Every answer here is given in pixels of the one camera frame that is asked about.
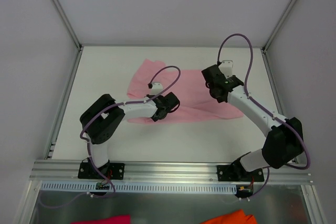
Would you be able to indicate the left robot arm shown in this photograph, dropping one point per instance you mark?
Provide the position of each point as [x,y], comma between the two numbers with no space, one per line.
[100,121]

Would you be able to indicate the red t shirt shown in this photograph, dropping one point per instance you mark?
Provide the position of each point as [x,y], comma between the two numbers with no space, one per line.
[120,219]

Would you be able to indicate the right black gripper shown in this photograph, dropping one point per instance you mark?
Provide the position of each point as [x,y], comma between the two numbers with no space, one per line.
[210,74]

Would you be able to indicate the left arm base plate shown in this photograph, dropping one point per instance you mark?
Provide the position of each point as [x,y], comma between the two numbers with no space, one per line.
[114,171]

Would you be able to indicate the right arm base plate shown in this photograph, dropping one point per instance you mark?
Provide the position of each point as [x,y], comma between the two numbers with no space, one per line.
[228,172]

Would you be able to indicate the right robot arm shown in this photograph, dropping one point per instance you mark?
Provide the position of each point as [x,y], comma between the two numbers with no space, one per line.
[284,136]

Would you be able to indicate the orange t shirt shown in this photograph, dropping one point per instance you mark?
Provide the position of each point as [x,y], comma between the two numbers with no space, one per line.
[237,217]

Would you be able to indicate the pink t shirt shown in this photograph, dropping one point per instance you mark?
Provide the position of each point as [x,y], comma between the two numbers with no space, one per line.
[196,103]

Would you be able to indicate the slotted cable duct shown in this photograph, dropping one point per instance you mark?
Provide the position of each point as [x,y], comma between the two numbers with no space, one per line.
[126,187]

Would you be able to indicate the aluminium mounting rail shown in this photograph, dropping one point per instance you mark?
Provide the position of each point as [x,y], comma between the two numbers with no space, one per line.
[163,172]

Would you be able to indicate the left aluminium frame post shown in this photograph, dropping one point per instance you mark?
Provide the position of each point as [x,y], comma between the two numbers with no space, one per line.
[71,32]

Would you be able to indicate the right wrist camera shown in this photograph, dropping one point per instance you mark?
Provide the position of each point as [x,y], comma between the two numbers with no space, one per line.
[226,68]

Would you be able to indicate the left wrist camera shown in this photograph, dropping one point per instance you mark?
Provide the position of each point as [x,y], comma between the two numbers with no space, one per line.
[155,88]

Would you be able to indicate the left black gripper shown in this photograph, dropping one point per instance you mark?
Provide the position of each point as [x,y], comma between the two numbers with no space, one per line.
[171,99]

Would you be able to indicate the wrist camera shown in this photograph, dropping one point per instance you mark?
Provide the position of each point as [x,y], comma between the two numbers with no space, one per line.
[155,88]
[226,68]

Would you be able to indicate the aluminium frame post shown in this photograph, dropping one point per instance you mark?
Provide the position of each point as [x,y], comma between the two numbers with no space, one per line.
[284,15]
[71,32]

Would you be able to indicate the right aluminium frame post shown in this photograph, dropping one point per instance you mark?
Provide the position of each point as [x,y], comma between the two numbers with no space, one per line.
[284,15]

